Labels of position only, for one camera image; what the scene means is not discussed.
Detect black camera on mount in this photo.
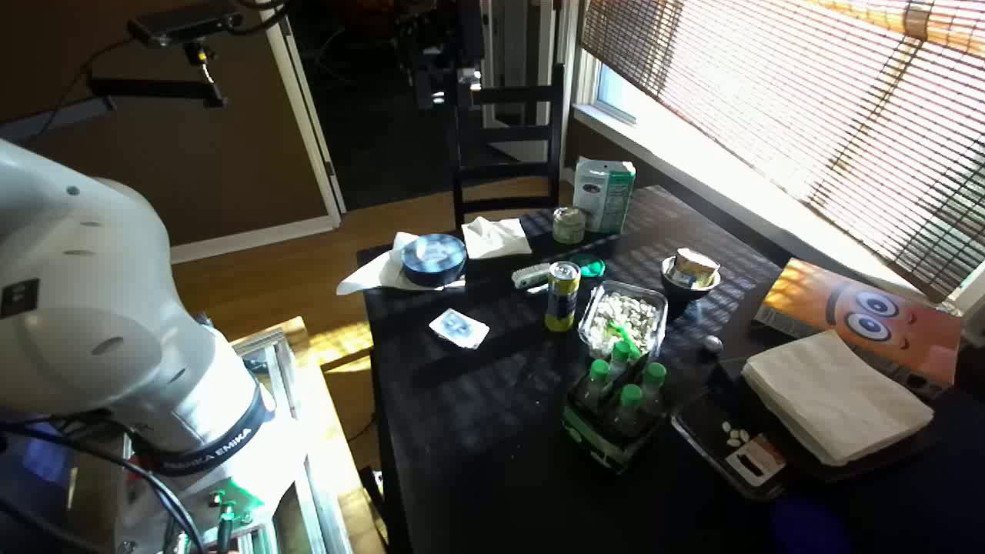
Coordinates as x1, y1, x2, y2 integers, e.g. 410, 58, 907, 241
87, 0, 250, 110

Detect white scrub brush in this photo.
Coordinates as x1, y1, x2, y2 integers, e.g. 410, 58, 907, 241
507, 259, 564, 294

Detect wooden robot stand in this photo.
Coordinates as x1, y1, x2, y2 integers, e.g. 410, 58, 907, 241
224, 314, 392, 554

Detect clear plastic food container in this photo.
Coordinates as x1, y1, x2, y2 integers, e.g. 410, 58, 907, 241
577, 276, 673, 364

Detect orange book with eyes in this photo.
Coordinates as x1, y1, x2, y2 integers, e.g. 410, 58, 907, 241
754, 257, 967, 396

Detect black base cable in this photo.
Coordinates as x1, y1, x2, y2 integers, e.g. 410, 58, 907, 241
0, 423, 213, 554

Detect blue disc stack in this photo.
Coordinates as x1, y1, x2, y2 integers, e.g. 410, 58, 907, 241
401, 232, 470, 287

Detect white paper sheet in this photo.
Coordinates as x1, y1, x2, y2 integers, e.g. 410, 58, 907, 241
334, 228, 470, 302

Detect window blinds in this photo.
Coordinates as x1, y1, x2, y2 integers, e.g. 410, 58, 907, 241
580, 0, 985, 302

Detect folded white towel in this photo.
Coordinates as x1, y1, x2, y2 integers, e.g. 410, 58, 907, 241
738, 331, 937, 471

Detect black kitchen scale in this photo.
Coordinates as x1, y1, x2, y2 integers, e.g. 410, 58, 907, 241
673, 379, 826, 505

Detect white and green carton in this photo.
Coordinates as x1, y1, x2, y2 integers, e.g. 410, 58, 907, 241
569, 153, 641, 237

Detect cream pastry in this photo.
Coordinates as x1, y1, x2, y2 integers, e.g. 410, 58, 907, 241
673, 247, 720, 287

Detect small white blue packet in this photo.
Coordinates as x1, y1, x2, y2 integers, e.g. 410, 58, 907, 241
425, 306, 493, 353

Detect black wooden chair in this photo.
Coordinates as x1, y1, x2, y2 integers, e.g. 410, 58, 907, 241
444, 62, 569, 233

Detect white crumpled napkin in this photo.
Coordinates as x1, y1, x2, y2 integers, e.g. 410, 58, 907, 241
458, 213, 535, 265

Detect black green margarita carton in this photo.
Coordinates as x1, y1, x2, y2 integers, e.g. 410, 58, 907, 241
558, 388, 673, 478

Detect black bowl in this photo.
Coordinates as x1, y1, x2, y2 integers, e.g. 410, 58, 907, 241
660, 257, 726, 323

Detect small pale jar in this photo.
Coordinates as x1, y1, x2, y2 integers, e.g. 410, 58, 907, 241
552, 203, 587, 249

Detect green lime piece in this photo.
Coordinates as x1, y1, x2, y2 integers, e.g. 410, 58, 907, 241
583, 353, 619, 411

